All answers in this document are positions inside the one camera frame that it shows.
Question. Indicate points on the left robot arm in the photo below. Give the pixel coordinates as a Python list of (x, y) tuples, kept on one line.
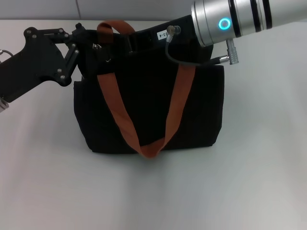
[(3, 105)]

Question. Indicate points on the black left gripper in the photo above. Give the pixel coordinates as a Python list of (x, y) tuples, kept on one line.
[(31, 64)]

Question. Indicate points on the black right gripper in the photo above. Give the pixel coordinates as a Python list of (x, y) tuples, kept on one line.
[(184, 28)]

